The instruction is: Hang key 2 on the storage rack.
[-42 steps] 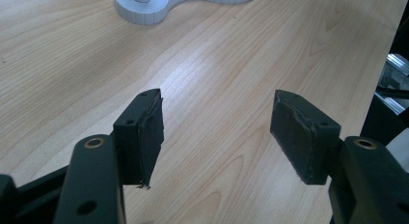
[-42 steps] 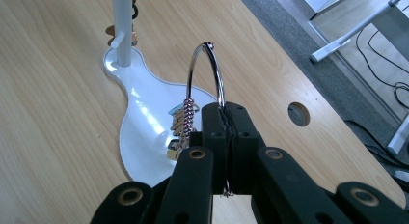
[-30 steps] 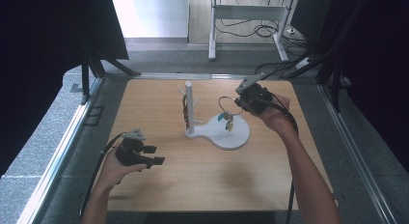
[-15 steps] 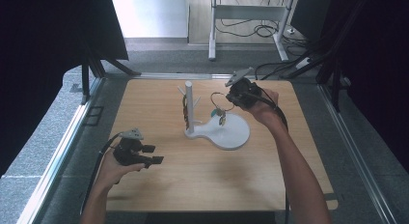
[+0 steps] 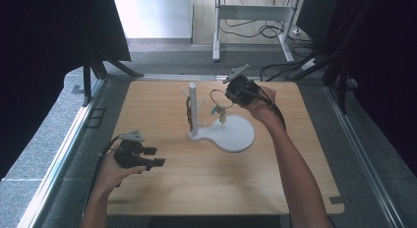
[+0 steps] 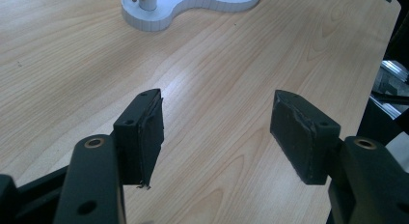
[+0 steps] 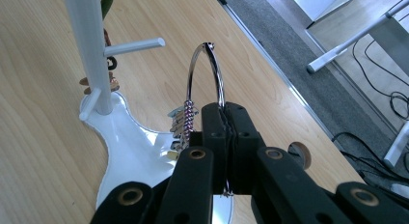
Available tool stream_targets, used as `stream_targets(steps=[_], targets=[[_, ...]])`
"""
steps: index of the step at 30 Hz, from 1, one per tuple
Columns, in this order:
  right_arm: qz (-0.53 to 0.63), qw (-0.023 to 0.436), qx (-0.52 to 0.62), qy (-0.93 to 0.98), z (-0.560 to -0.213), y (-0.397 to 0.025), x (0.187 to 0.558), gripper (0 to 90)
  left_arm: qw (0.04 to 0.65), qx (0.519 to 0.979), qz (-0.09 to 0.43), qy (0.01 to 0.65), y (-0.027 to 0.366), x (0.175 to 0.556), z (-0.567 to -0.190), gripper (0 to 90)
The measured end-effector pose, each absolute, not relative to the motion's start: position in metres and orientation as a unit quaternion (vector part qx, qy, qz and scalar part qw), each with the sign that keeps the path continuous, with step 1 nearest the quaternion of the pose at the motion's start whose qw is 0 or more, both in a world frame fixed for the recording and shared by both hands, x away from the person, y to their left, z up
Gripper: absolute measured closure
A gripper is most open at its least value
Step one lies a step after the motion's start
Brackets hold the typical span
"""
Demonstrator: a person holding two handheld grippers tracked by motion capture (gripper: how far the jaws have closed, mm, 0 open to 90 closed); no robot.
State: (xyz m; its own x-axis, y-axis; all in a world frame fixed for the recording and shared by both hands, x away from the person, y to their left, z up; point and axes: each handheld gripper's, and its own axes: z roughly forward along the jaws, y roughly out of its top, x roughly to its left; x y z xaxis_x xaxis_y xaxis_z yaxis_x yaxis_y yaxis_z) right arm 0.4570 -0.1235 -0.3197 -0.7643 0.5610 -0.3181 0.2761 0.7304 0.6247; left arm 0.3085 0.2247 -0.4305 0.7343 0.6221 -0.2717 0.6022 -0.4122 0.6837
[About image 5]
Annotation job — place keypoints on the dark panel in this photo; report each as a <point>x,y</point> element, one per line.
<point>314,15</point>

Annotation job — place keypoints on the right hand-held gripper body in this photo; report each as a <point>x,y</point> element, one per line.
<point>244,87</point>

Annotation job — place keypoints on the white metal desk frame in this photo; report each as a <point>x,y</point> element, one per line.
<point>252,12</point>

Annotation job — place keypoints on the person's left hand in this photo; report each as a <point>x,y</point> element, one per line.
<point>111,177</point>

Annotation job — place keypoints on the metal floor rail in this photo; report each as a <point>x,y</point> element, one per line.
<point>360,149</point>
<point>55,162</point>

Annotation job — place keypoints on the black curtain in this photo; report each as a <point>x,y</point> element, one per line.
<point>387,74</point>
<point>49,57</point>

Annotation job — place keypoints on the white power strip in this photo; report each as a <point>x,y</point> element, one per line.
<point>309,64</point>

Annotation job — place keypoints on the person's right hand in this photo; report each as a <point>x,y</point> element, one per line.
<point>262,108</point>

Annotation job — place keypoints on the small white plug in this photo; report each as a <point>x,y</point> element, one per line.
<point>296,31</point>

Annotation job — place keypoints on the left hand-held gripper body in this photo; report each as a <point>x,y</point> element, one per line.
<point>129,156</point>

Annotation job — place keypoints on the white tree-shaped key stand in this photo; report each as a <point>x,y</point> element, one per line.
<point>234,133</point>

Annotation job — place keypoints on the black floor bracket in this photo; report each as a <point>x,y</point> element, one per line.
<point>95,118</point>

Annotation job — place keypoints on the black stand legs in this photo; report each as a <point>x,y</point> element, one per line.
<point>342,90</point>
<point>87,84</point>

